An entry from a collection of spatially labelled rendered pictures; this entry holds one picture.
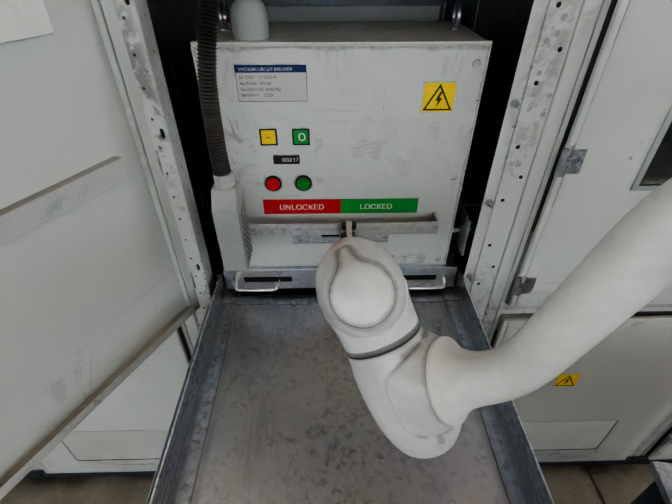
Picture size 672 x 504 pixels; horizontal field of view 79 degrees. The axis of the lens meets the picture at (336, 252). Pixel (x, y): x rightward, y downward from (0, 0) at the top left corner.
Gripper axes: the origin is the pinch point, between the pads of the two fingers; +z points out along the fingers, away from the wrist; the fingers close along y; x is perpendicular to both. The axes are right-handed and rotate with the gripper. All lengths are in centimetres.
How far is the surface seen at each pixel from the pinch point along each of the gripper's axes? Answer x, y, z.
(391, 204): 9.7, -8.6, 3.1
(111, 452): -75, 72, 43
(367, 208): 4.8, -7.8, 3.6
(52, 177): -44, -14, -20
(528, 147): 32.6, -18.7, -7.6
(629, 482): 102, 91, 48
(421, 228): 15.6, -3.7, 1.4
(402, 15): 18, -60, 40
